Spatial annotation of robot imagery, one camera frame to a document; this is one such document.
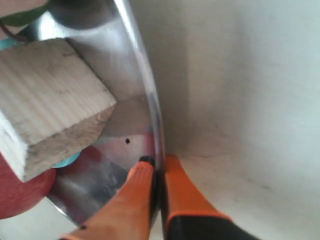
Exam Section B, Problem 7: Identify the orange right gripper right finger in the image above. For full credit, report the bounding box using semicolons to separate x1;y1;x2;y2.
161;155;250;240

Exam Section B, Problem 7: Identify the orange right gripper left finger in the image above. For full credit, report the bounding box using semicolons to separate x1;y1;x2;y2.
60;156;155;240

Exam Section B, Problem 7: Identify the round metal plate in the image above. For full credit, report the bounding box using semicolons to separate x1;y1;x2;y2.
22;0;164;230

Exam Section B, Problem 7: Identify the red toy apple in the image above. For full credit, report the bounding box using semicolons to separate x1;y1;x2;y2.
0;157;56;219

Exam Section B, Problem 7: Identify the whitewashed wooden block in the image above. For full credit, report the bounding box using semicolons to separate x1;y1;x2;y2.
0;38;117;182

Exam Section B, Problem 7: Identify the pink toy peach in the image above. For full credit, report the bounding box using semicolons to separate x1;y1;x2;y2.
0;0;51;27

